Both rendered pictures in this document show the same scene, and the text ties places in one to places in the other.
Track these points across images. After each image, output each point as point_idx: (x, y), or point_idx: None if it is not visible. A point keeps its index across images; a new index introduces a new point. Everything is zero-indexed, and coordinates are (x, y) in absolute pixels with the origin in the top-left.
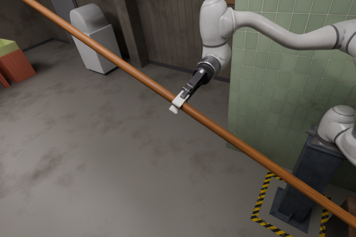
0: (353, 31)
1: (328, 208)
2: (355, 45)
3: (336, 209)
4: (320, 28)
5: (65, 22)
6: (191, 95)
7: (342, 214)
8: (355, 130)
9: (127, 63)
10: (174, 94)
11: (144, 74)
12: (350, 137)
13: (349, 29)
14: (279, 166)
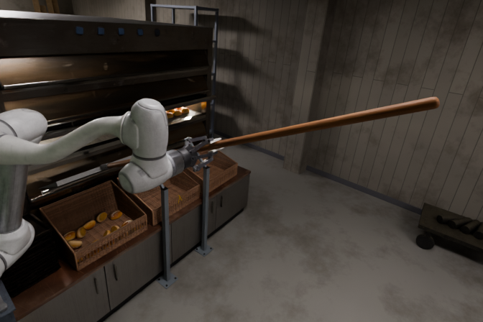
0: (8, 128)
1: None
2: (25, 132)
3: None
4: (11, 141)
5: (333, 117)
6: (199, 163)
7: None
8: (19, 218)
9: (256, 134)
10: (217, 141)
11: (241, 137)
12: (19, 231)
13: (3, 129)
14: None
